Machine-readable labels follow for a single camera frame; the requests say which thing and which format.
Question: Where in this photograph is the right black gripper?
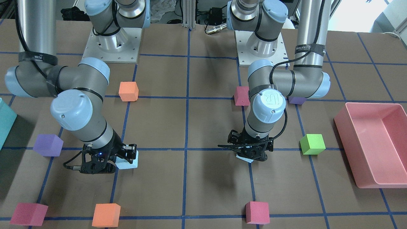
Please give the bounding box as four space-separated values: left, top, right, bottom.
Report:
79 131 137 174

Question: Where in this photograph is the green foam block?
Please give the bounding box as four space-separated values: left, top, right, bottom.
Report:
300 134 326 155

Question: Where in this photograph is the pink plastic tray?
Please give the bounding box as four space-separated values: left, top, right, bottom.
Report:
334 102 407 188

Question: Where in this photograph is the orange block far side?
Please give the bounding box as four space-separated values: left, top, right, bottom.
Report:
92 203 121 228

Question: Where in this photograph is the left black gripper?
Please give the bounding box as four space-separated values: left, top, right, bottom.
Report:
218 129 274 162

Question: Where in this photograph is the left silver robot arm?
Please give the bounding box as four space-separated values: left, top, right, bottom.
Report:
221 0 331 161

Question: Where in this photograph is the pink block far side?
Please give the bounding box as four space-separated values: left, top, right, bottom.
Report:
245 201 270 225

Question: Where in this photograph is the pink block near blue tray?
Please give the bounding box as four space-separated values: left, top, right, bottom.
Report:
10 203 48 226

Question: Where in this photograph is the purple block near pink tray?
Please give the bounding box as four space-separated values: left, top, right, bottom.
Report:
288 97 307 105

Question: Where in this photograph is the cyan plastic tray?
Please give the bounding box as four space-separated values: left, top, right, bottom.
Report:
0 98 17 149

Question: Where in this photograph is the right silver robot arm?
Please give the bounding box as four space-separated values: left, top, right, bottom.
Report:
5 0 138 174

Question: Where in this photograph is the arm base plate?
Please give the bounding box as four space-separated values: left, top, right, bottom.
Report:
234 31 288 67
82 28 143 64

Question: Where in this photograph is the orange block near arms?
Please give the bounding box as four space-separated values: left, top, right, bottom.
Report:
118 81 139 102

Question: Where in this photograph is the pink block near left arm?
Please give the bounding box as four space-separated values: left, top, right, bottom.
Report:
234 87 250 106

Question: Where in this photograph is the purple block near blue tray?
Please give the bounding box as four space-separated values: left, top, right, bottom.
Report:
33 134 64 157

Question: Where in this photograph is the light blue foam block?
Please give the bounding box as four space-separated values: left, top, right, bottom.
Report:
236 154 254 163
115 150 139 170

